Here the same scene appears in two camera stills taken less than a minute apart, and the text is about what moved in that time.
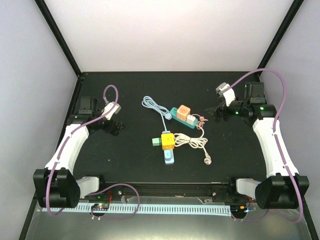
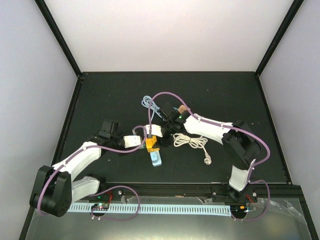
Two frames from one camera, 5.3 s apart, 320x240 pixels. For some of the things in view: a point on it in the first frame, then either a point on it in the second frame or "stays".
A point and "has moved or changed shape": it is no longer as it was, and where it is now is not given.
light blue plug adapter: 167,155 to 156,158
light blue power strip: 172,161 to 156,158
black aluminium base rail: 171,192 stays
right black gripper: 217,118 to 166,142
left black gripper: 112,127 to 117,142
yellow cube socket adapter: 167,140 has moved or changed shape
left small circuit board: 100,206 stays
